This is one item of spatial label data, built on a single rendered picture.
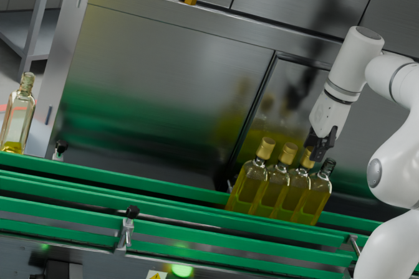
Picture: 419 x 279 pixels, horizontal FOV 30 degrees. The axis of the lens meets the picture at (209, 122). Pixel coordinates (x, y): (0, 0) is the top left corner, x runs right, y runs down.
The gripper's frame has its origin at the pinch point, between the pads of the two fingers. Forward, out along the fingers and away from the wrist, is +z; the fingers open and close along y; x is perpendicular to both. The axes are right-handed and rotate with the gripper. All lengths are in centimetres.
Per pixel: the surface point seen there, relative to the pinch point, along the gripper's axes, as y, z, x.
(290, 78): -11.7, -11.3, -7.9
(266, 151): 1.8, 2.5, -12.1
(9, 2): -315, 118, -73
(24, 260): 16, 35, -62
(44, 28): -279, 113, -51
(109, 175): -2.8, 20.8, -45.2
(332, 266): 13.2, 24.0, 11.2
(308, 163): 1.6, 3.6, -0.5
